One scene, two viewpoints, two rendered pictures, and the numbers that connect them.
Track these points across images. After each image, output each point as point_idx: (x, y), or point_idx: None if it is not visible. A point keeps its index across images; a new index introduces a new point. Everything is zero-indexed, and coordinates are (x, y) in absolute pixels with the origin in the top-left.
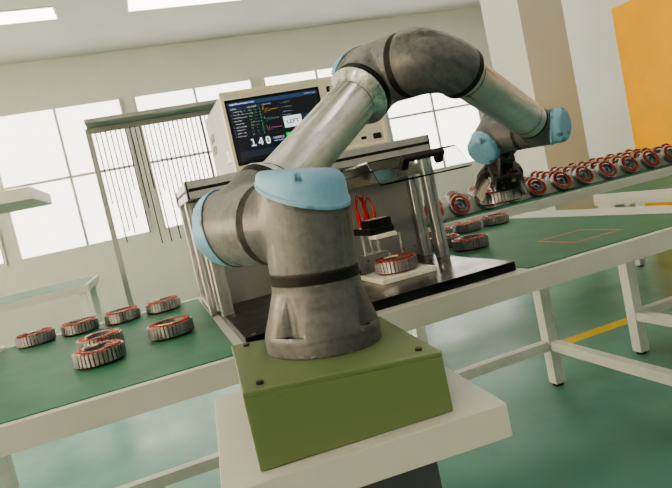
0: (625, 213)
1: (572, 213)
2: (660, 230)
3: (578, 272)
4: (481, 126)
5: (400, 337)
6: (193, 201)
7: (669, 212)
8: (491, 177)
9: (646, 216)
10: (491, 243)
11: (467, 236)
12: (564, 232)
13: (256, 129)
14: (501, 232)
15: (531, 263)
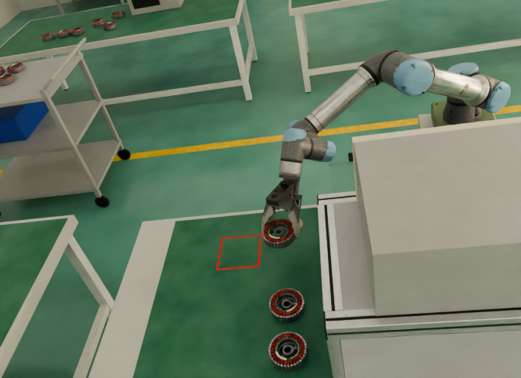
0: (149, 290)
1: (116, 364)
2: (226, 215)
3: None
4: (322, 140)
5: (438, 112)
6: None
7: (161, 253)
8: (299, 198)
9: (175, 256)
10: (267, 306)
11: (281, 310)
12: (226, 273)
13: None
14: (216, 355)
15: (315, 213)
